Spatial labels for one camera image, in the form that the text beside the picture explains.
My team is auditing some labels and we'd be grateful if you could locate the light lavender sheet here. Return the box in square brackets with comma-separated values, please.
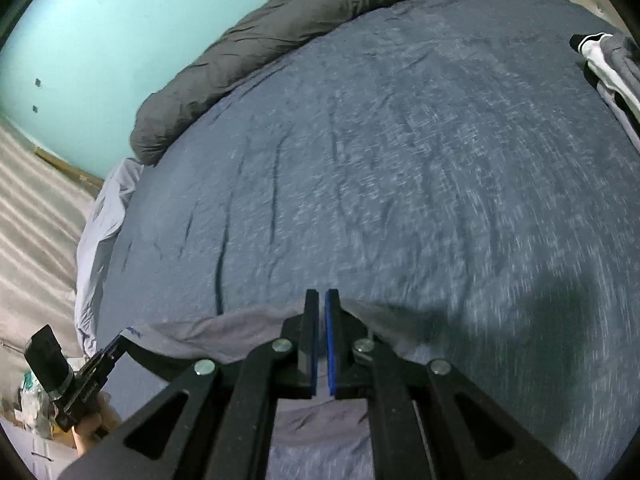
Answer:
[74, 158, 143, 358]

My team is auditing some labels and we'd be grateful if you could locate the grey garment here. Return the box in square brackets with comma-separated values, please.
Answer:
[121, 299, 402, 449]

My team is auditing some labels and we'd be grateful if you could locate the person's left hand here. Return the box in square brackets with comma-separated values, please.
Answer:
[72, 392, 122, 456]

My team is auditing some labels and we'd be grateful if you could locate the stack of folded clothes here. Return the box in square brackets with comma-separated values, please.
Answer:
[570, 32, 639, 151]

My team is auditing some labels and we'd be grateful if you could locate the rolled dark grey duvet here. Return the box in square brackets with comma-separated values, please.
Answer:
[129, 0, 405, 166]

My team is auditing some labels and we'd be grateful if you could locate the beige striped curtain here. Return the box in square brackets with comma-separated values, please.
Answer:
[1, 122, 93, 356]

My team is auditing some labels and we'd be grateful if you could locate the blue patterned bed sheet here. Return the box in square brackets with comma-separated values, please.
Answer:
[96, 0, 639, 479]

